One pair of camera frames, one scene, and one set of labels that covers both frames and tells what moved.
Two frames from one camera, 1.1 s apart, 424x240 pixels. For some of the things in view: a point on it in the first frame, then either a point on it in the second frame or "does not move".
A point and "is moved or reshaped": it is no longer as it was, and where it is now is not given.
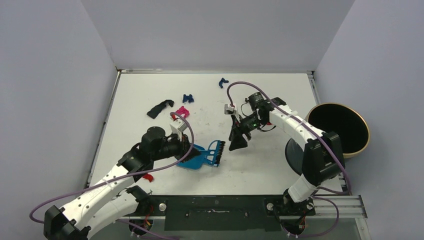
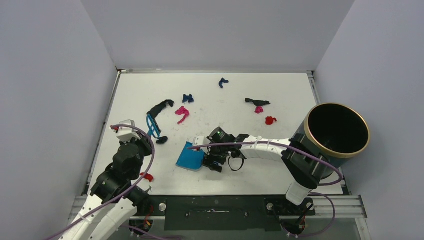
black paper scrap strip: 157,109 does not move
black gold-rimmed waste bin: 345,121 does not move
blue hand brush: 214,153 is moved or reshaped
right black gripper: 239,126 -> 209,159
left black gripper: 183,144 -> 146,143
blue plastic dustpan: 196,163 does not move
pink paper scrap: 183,111 does not move
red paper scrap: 150,177 does not move
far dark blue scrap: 222,80 does not move
